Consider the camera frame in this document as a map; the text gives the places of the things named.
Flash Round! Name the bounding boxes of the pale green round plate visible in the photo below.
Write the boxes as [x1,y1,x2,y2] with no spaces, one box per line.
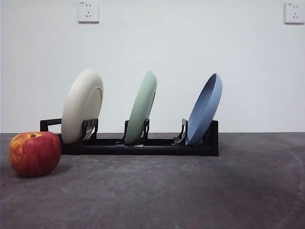
[124,70,158,146]

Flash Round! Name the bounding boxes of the white wall socket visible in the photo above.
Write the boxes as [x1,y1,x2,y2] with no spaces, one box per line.
[284,2,305,24]
[78,0,100,24]

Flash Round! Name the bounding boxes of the black plate rack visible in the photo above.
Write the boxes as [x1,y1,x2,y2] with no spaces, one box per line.
[40,118,219,157]

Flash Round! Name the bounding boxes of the cream round plate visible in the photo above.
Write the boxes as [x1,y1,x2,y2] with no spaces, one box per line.
[61,68,104,145]

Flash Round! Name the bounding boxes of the red yellow apple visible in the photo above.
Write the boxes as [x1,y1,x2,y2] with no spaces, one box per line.
[9,131,62,177]

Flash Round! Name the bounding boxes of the blue round plate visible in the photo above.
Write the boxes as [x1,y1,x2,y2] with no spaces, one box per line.
[185,73,223,146]

